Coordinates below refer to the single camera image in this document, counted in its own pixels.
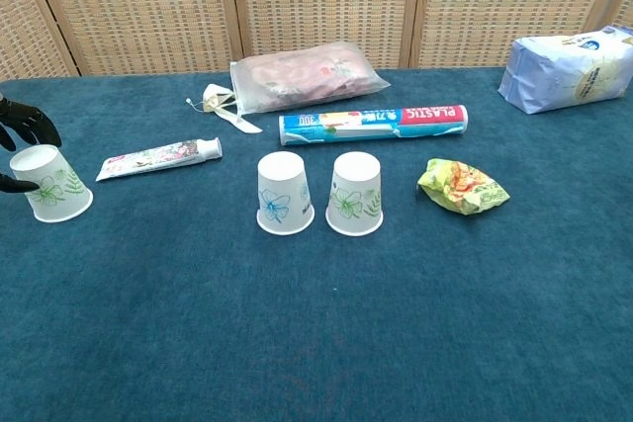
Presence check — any white blue tissue pack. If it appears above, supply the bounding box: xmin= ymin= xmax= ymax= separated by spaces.
xmin=497 ymin=25 xmax=633 ymax=116

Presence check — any woven bamboo folding screen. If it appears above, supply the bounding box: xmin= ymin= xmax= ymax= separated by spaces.
xmin=0 ymin=0 xmax=633 ymax=80

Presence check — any pink pouch in clear bag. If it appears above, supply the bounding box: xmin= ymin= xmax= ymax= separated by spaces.
xmin=229 ymin=41 xmax=392 ymax=116

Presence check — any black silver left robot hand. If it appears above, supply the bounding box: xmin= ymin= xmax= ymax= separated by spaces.
xmin=0 ymin=95 xmax=63 ymax=195

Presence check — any blue red plastic wrap box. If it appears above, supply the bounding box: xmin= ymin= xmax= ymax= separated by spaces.
xmin=278 ymin=104 xmax=470 ymax=146

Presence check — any cream ribbon tag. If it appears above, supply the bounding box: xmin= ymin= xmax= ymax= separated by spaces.
xmin=186 ymin=83 xmax=263 ymax=135

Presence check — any white paper cup green flower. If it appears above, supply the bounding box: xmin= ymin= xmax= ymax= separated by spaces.
xmin=9 ymin=143 xmax=94 ymax=224
xmin=324 ymin=150 xmax=385 ymax=237

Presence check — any yellow snack packet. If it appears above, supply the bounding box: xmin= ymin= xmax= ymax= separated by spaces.
xmin=417 ymin=157 xmax=511 ymax=216

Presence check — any white paper cup blue flower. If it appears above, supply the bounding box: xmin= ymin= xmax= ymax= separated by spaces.
xmin=255 ymin=151 xmax=317 ymax=236

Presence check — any blue felt table mat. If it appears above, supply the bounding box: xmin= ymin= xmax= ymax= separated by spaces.
xmin=0 ymin=65 xmax=633 ymax=422

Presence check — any floral toothpaste tube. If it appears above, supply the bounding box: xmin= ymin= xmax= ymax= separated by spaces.
xmin=95 ymin=136 xmax=224 ymax=183

